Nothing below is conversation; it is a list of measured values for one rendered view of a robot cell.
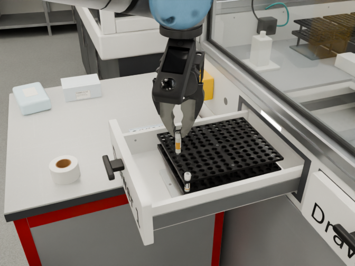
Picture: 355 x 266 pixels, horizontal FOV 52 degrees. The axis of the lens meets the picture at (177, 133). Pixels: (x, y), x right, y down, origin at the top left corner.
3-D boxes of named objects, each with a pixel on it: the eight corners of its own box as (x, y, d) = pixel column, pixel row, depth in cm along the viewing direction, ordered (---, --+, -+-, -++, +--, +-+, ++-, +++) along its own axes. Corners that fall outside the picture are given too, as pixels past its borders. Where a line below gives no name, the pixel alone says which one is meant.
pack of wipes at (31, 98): (53, 109, 120) (50, 97, 118) (22, 116, 116) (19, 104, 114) (42, 91, 131) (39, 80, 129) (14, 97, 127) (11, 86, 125)
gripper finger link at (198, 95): (204, 116, 67) (204, 72, 62) (203, 120, 65) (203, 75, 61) (179, 114, 68) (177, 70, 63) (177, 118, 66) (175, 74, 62)
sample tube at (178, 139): (175, 150, 73) (175, 130, 70) (181, 150, 72) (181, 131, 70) (174, 153, 72) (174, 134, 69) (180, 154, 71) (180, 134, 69)
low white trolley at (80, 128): (62, 372, 123) (3, 214, 81) (50, 236, 172) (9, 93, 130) (217, 315, 140) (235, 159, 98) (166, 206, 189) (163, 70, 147)
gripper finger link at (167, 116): (180, 123, 74) (183, 82, 69) (174, 139, 69) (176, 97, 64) (165, 121, 74) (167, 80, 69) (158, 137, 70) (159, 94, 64)
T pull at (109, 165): (109, 182, 69) (108, 176, 69) (102, 159, 75) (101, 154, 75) (127, 178, 71) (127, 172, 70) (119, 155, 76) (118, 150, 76)
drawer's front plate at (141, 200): (145, 247, 67) (141, 203, 60) (112, 157, 89) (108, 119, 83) (153, 245, 67) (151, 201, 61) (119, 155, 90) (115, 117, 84)
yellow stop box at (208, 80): (197, 102, 108) (198, 80, 104) (188, 92, 114) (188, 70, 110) (213, 100, 109) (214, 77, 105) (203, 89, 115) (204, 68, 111)
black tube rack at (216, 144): (184, 206, 73) (184, 181, 69) (157, 156, 87) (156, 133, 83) (279, 181, 79) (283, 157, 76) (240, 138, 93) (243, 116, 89)
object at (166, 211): (151, 233, 68) (150, 209, 64) (120, 154, 88) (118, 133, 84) (328, 183, 79) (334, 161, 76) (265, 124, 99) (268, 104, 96)
